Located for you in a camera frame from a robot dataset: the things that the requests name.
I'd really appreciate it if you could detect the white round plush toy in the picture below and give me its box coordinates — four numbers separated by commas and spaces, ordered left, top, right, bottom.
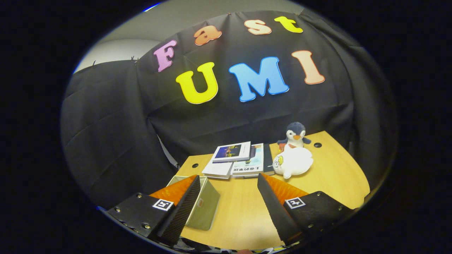
273, 146, 314, 180

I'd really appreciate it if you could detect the black book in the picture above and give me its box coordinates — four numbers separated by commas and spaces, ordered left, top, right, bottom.
244, 143, 275, 177

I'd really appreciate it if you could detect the plain white book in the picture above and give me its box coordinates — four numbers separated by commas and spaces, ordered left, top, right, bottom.
202, 159, 233, 180

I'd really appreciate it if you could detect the green fabric storage box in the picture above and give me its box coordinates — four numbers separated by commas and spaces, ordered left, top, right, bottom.
166, 175, 220, 231

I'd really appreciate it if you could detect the white book blue picture cover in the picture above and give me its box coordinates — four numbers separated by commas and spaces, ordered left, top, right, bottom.
212, 141, 252, 163

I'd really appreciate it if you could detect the grey penguin plush toy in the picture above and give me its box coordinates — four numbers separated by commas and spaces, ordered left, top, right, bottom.
276, 122, 312, 150

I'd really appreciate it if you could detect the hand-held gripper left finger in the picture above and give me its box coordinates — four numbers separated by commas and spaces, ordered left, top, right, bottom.
106, 175, 201, 247

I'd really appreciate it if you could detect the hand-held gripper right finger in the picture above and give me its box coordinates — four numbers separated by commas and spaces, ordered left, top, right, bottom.
257, 173, 353, 246

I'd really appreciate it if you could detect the pale blue cover book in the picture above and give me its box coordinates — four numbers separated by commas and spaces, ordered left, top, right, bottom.
230, 143, 264, 178

